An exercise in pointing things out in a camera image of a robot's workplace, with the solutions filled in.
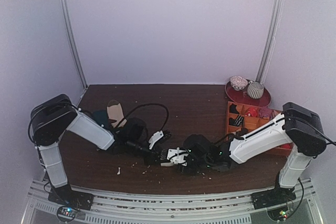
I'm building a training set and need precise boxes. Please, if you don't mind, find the red round tray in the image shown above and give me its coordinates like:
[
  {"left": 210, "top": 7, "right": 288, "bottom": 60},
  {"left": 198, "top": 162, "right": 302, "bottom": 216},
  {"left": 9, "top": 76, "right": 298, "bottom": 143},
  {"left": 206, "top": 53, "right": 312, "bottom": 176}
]
[{"left": 225, "top": 79, "right": 272, "bottom": 107}]

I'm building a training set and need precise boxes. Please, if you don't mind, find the red sock in box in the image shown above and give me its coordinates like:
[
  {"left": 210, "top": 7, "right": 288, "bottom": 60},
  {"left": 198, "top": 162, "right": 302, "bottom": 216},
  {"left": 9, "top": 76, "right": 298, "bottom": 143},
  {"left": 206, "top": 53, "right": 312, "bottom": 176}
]
[{"left": 245, "top": 107, "right": 258, "bottom": 118}]

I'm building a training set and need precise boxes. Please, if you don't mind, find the cream white sock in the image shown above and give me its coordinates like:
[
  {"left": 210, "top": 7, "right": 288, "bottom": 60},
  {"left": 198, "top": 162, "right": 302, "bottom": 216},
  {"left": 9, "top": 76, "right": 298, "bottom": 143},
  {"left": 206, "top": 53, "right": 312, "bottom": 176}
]
[{"left": 160, "top": 162, "right": 175, "bottom": 167}]

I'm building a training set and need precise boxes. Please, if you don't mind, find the black sock in box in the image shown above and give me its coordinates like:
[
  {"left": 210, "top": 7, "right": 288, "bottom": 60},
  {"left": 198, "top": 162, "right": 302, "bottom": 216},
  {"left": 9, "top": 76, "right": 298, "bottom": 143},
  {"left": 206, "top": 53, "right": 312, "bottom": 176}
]
[{"left": 229, "top": 104, "right": 240, "bottom": 114}]

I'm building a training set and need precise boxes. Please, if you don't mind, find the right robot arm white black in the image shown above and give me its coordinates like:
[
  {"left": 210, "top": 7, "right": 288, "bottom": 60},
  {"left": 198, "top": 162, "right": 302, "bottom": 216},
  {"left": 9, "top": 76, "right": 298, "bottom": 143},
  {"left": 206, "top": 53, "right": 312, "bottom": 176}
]
[{"left": 161, "top": 102, "right": 327, "bottom": 204}]

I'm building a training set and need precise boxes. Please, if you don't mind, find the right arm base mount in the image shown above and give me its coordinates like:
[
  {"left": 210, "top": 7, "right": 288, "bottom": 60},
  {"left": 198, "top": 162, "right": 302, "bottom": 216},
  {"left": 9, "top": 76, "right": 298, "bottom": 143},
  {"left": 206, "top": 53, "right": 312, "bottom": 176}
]
[{"left": 251, "top": 183, "right": 296, "bottom": 209}]

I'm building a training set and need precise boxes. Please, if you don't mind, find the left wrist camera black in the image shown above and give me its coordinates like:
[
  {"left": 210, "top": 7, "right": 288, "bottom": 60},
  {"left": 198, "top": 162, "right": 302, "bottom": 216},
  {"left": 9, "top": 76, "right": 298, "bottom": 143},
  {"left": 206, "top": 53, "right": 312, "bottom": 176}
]
[{"left": 119, "top": 118, "right": 146, "bottom": 143}]

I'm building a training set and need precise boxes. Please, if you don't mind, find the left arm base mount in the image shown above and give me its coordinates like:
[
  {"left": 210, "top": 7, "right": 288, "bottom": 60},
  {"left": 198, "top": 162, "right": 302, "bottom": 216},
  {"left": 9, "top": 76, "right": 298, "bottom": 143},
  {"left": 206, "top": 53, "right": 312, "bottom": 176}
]
[{"left": 48, "top": 185, "right": 94, "bottom": 210}]

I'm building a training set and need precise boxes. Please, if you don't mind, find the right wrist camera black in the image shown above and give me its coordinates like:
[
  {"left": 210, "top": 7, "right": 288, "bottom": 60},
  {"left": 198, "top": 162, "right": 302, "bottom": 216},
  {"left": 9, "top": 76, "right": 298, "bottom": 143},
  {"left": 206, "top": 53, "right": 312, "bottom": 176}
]
[{"left": 183, "top": 134, "right": 212, "bottom": 160}]

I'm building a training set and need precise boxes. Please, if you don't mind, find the dark teal monkey sock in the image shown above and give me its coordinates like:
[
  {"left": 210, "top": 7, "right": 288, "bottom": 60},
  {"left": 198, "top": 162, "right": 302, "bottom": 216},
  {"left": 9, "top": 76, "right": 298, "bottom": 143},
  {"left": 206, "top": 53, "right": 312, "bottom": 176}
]
[{"left": 92, "top": 110, "right": 110, "bottom": 130}]

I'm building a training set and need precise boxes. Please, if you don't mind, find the right aluminium frame post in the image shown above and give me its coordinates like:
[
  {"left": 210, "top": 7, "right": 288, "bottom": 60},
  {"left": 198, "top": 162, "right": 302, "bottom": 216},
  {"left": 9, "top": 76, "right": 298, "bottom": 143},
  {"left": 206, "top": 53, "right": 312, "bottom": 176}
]
[{"left": 256, "top": 0, "right": 284, "bottom": 85}]

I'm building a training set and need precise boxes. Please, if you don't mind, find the orange wooden compartment box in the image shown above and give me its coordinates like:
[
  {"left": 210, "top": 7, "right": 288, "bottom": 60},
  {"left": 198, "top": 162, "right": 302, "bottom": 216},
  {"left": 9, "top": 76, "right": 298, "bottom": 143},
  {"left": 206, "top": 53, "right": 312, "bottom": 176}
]
[{"left": 226, "top": 102, "right": 293, "bottom": 164}]

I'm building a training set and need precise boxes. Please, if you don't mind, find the striped black white sock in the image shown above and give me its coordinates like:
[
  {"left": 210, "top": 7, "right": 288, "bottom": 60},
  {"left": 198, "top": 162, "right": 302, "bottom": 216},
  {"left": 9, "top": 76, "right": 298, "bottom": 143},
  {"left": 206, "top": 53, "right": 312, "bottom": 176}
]
[{"left": 229, "top": 115, "right": 244, "bottom": 127}]

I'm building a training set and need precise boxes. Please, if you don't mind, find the left aluminium frame post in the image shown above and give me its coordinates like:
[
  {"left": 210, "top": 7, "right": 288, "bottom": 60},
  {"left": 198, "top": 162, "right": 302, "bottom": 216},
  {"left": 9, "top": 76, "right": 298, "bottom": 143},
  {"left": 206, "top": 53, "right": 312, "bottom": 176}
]
[{"left": 60, "top": 0, "right": 88, "bottom": 90}]

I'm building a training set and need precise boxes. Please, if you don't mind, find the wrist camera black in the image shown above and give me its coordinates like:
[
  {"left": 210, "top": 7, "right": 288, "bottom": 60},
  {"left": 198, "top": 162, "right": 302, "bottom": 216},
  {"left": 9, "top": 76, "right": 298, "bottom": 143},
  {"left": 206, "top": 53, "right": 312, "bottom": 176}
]
[
  {"left": 183, "top": 134, "right": 212, "bottom": 160},
  {"left": 119, "top": 118, "right": 146, "bottom": 143}
]

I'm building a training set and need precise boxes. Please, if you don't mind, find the pink sock in box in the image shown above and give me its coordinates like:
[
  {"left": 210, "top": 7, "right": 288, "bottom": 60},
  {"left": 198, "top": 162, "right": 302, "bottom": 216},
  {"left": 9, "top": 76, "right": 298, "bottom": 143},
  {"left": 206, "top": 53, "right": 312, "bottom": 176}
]
[{"left": 258, "top": 108, "right": 272, "bottom": 119}]

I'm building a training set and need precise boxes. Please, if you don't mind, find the aluminium frame post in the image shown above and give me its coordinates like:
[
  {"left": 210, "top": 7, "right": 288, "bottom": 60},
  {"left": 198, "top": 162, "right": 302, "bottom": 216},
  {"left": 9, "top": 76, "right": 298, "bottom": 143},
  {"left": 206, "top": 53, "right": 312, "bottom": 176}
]
[
  {"left": 60, "top": 0, "right": 88, "bottom": 90},
  {"left": 256, "top": 0, "right": 284, "bottom": 85}
]

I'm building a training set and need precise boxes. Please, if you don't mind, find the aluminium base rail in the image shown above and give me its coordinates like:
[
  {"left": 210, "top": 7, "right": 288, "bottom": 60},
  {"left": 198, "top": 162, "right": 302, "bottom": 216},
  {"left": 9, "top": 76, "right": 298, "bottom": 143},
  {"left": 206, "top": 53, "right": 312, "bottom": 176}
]
[{"left": 20, "top": 178, "right": 322, "bottom": 224}]

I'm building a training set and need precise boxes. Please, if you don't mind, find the beige brown striped sock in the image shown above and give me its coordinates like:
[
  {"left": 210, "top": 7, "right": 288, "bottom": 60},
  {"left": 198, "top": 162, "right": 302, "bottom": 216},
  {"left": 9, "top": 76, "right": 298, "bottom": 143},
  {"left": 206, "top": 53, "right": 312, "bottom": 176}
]
[{"left": 107, "top": 100, "right": 127, "bottom": 128}]

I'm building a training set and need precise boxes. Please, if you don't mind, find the grey striped cup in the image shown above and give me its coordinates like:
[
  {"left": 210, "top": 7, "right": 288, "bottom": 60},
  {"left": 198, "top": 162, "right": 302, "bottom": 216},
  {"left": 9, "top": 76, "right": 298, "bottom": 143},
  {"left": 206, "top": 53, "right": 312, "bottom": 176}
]
[{"left": 247, "top": 81, "right": 264, "bottom": 99}]

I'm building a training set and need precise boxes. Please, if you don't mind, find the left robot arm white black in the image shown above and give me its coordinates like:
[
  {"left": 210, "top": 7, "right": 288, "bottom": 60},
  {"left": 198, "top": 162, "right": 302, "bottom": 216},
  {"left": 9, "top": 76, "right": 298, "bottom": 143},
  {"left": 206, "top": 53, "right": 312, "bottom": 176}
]
[{"left": 28, "top": 94, "right": 171, "bottom": 205}]

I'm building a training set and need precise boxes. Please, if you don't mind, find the white patterned bowl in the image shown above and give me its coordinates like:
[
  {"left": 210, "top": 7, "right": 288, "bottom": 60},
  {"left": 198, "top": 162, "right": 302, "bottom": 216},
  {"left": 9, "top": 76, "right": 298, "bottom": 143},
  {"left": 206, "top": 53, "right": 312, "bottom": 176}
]
[{"left": 230, "top": 76, "right": 248, "bottom": 91}]

